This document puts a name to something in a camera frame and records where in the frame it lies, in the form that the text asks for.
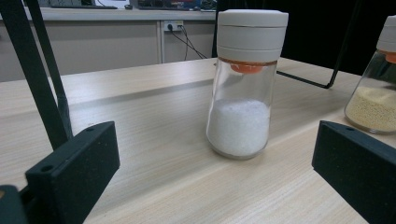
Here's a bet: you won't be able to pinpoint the black curtain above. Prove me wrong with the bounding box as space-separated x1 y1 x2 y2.
212 0 396 77

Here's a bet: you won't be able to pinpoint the black wire frame stand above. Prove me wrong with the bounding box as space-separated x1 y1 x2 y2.
276 0 363 90

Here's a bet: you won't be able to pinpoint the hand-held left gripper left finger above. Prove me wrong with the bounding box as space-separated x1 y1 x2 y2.
24 120 121 224

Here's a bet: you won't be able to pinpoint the glass shaker jar yellow granules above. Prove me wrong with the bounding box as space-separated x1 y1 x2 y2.
344 14 396 135

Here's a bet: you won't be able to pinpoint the thin black stand pole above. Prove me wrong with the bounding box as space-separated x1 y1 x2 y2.
23 0 75 139

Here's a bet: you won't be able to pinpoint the monitor with red screen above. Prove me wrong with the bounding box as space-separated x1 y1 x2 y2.
130 0 200 9

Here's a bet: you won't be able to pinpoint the black power cable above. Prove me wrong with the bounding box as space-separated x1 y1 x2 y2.
178 25 195 62
167 24 208 60

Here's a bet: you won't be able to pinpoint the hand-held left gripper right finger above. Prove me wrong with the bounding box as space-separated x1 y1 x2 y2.
311 119 396 224

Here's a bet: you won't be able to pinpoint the white counter with cabinets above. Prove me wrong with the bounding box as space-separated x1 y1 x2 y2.
0 7 217 84

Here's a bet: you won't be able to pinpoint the white wall socket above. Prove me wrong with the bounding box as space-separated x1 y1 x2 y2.
163 20 185 33

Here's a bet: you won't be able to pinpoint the glass shaker jar white granules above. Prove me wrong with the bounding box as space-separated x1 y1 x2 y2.
205 8 290 161

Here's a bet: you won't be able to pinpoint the thick black stand bar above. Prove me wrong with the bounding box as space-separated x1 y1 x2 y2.
0 0 69 151

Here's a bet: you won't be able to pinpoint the black keyboard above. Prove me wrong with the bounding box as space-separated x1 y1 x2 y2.
50 4 119 10

